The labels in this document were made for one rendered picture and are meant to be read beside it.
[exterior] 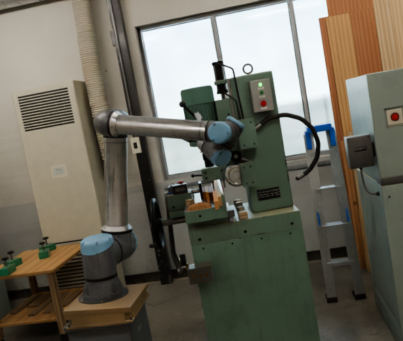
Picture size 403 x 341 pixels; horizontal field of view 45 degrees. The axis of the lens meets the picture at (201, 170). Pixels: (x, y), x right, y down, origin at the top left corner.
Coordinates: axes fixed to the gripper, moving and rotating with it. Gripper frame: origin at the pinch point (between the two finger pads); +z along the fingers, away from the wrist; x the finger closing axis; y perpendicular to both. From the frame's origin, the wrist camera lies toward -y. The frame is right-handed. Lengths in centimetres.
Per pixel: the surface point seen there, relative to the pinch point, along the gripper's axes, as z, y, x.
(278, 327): -69, -81, 45
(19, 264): 88, -50, 158
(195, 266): -38, -36, 49
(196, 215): -26.1, -22.5, 29.8
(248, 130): -14.2, -20.1, -18.8
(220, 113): 5.4, -16.1, -15.6
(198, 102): 11.9, -5.8, -11.9
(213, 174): -4.9, -33.9, 10.6
